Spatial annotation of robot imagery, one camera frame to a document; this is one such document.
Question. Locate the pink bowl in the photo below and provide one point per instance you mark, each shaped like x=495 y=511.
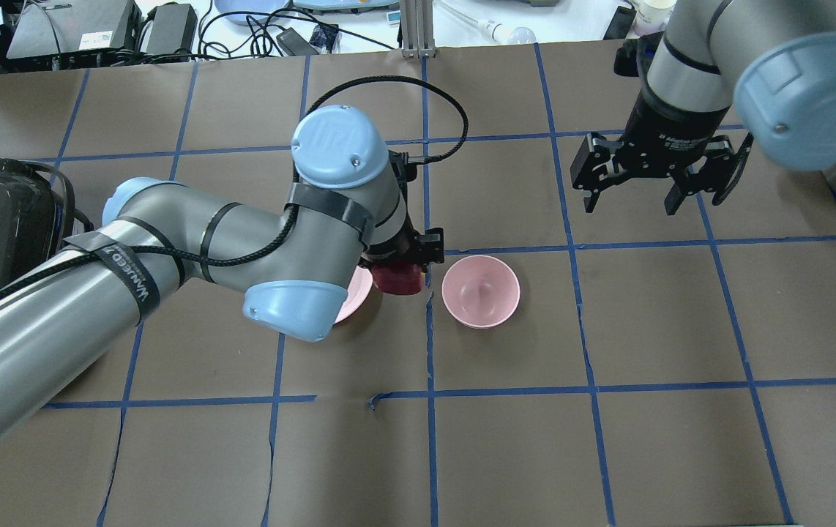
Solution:
x=481 y=291

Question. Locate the black power adapter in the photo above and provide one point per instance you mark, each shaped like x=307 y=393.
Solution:
x=171 y=30

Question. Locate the blue plate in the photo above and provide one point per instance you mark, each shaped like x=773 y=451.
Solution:
x=237 y=11

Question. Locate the light bulb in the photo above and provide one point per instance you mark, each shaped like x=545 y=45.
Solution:
x=505 y=35

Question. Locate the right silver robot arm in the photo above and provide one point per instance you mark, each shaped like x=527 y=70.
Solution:
x=720 y=78

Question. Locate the purple white cup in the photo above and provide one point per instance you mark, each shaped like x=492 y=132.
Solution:
x=651 y=15

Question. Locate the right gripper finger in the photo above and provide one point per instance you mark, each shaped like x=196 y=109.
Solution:
x=721 y=171
x=594 y=168

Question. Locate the dark grey rice cooker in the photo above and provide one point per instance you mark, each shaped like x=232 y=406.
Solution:
x=38 y=210

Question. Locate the pink plate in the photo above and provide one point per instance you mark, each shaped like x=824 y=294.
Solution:
x=358 y=291

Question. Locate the black computer box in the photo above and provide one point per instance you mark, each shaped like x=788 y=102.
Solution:
x=74 y=28

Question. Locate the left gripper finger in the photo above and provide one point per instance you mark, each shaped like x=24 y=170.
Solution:
x=430 y=248

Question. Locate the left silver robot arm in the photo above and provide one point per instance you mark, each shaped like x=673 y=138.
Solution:
x=347 y=207

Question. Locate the aluminium frame post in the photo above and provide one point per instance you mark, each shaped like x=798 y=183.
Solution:
x=416 y=29

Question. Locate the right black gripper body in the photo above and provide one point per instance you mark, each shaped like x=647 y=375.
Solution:
x=668 y=132

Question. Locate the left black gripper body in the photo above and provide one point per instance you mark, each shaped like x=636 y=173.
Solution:
x=401 y=247

